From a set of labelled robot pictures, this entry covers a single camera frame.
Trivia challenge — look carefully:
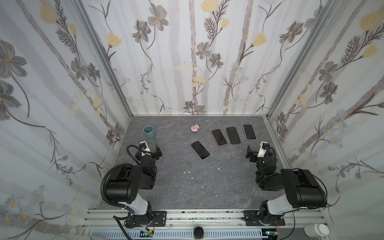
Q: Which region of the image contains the light blue phone case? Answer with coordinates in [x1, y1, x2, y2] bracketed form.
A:
[243, 124, 256, 140]

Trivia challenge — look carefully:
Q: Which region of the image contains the black phone case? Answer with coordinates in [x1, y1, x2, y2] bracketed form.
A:
[226, 127, 241, 144]

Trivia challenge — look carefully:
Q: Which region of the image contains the pink phone case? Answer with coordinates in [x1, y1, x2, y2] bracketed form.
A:
[212, 129, 228, 147]

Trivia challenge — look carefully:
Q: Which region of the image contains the pale green phone case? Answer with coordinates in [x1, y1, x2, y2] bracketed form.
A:
[191, 141, 211, 161]

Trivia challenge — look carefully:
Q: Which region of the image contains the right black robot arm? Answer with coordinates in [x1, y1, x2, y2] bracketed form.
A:
[246, 142, 328, 226]

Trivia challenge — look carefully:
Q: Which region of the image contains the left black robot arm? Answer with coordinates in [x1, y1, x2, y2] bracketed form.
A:
[100, 141, 163, 240]

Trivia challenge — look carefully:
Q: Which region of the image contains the teal ceramic cup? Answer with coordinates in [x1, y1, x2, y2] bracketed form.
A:
[143, 125, 156, 139]

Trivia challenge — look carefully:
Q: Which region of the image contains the pink white cupcake toy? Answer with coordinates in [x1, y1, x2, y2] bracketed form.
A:
[191, 125, 200, 132]

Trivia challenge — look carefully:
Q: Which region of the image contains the black round knob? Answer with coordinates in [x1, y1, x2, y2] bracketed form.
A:
[193, 227, 205, 240]

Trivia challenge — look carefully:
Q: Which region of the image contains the white cylinder container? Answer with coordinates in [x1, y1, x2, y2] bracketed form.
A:
[304, 224, 330, 238]

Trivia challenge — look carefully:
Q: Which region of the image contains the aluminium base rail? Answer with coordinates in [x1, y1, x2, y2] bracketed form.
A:
[82, 208, 327, 240]

